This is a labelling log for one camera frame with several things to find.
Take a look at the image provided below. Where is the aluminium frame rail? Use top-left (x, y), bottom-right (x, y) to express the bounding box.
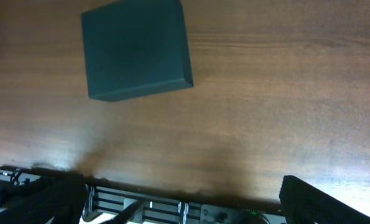
top-left (0, 166), bottom-right (288, 224)

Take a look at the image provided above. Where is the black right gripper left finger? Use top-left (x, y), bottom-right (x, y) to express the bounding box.
top-left (0, 175), bottom-right (86, 224)

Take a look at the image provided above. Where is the black box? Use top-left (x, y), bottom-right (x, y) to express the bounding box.
top-left (81, 0), bottom-right (194, 102)

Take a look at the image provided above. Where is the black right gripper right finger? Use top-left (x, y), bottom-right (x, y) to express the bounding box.
top-left (279, 175), bottom-right (370, 224)

